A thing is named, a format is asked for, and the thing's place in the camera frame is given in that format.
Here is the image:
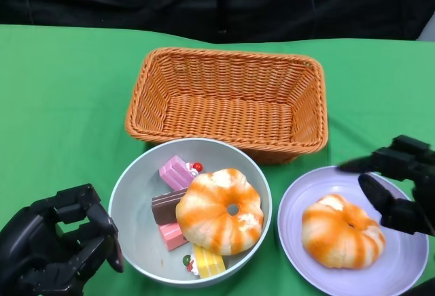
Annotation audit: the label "grey round bowl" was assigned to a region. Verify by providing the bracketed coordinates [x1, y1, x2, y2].
[107, 137, 273, 289]

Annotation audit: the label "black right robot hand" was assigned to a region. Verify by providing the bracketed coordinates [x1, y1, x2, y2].
[334, 135, 435, 237]

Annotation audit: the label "orange wicker basket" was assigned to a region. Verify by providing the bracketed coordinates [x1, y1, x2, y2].
[124, 46, 329, 165]

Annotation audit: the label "yellow cake slice with cherry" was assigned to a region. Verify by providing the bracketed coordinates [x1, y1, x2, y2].
[182, 244, 227, 280]

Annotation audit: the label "lavender round plate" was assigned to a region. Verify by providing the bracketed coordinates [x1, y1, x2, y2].
[277, 165, 430, 296]

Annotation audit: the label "black backdrop curtain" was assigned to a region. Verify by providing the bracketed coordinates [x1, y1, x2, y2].
[0, 0, 435, 45]

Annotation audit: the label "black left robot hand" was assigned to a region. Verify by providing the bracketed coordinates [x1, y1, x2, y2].
[0, 182, 125, 296]

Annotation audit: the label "brown chocolate cake slice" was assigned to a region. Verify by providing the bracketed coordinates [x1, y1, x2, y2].
[151, 188, 188, 226]

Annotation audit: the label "green tablecloth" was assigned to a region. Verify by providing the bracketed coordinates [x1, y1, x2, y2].
[0, 24, 435, 296]

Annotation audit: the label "large pink cake with cherry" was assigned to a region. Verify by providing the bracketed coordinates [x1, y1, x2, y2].
[158, 154, 204, 190]

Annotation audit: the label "orange striped ring bread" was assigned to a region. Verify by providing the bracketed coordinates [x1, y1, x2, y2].
[301, 193, 387, 270]
[175, 168, 265, 256]

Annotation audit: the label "small pink cake slice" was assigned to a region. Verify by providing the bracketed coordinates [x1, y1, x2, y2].
[158, 221, 190, 252]

